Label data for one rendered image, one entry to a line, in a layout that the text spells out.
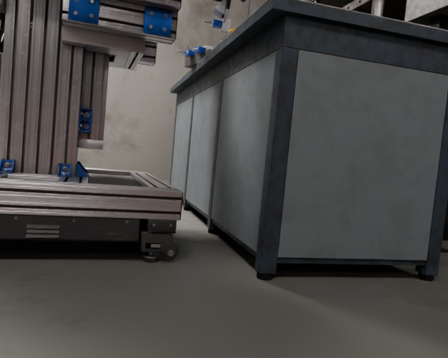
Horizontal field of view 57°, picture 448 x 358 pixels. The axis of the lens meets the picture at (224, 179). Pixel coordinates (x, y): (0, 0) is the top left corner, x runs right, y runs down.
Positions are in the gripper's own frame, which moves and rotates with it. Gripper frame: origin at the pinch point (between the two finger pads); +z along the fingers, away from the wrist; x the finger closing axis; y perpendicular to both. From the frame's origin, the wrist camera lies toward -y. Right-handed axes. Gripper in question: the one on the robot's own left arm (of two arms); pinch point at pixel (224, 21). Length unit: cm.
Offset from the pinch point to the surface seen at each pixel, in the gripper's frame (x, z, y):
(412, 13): 6, -21, -88
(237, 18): -283, -78, -60
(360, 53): 74, 19, -29
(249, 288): 87, 89, -4
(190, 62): -32.7, 16.2, 9.1
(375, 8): -6, -23, -74
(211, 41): -278, -46, -35
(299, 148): 76, 49, -15
